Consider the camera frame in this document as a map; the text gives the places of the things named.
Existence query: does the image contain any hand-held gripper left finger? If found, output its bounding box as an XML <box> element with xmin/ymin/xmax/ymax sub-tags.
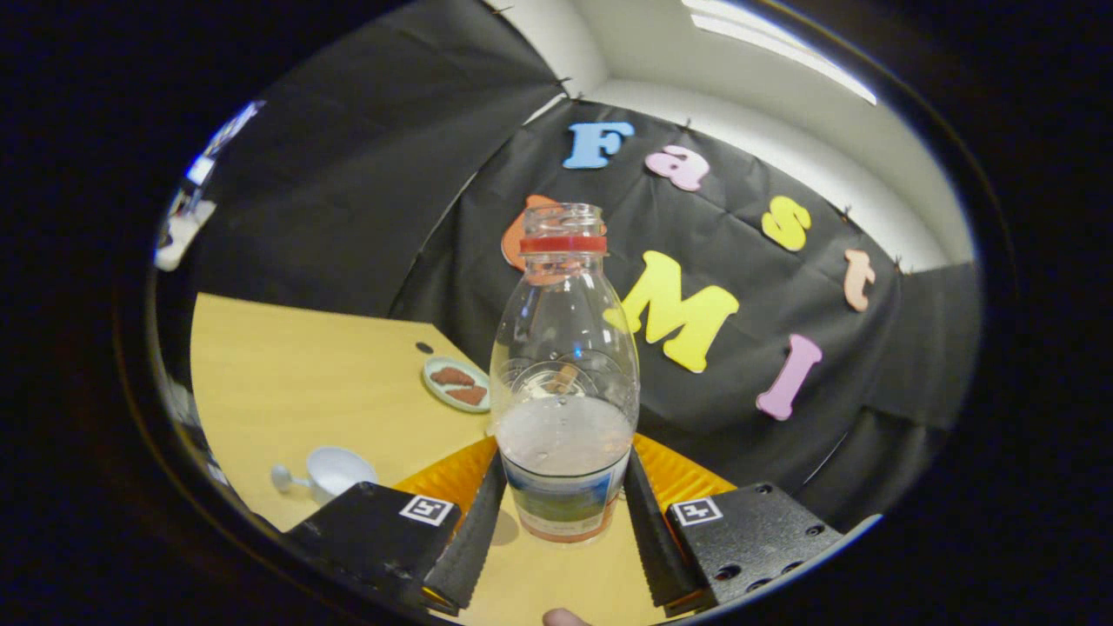
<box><xmin>283</xmin><ymin>437</ymin><xmax>510</xmax><ymax>614</ymax></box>

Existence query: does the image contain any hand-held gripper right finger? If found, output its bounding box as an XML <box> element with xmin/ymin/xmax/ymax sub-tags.
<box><xmin>622</xmin><ymin>435</ymin><xmax>849</xmax><ymax>614</ymax></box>

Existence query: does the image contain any white cup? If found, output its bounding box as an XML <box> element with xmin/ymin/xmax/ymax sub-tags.
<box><xmin>271</xmin><ymin>446</ymin><xmax>379</xmax><ymax>507</ymax></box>

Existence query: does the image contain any clear plastic juice bottle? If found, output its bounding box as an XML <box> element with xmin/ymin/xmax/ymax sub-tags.
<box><xmin>490</xmin><ymin>203</ymin><xmax>642</xmax><ymax>546</ymax></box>

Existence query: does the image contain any pale green plate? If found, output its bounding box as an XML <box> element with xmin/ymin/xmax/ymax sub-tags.
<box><xmin>422</xmin><ymin>356</ymin><xmax>492</xmax><ymax>414</ymax></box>

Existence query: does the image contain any wooden table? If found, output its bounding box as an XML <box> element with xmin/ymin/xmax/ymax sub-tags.
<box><xmin>190</xmin><ymin>292</ymin><xmax>696</xmax><ymax>626</ymax></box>

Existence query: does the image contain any ceiling light panel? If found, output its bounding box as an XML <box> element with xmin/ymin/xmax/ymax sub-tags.
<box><xmin>683</xmin><ymin>0</ymin><xmax>879</xmax><ymax>105</ymax></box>

